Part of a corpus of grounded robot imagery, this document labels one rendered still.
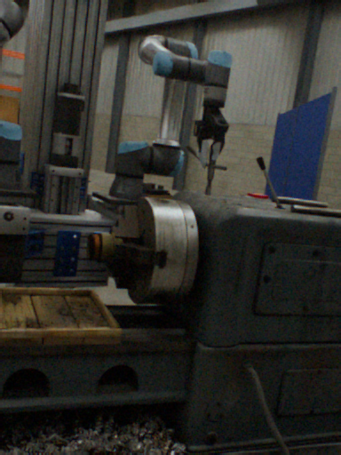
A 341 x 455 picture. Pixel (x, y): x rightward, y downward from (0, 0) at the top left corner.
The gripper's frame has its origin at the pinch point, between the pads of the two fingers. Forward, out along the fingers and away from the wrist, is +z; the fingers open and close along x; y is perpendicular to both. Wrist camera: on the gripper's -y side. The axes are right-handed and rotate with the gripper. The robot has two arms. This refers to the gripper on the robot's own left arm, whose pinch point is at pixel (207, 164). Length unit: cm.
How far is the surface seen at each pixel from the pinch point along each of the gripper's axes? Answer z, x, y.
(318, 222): 11.3, -22.0, -33.1
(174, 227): 17.3, 18.1, -24.3
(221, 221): 13.7, 7.7, -31.3
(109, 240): 24.0, 33.2, -14.8
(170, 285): 33.3, 17.6, -26.3
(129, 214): 17.3, 26.3, -7.5
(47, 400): 64, 48, -28
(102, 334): 46, 36, -30
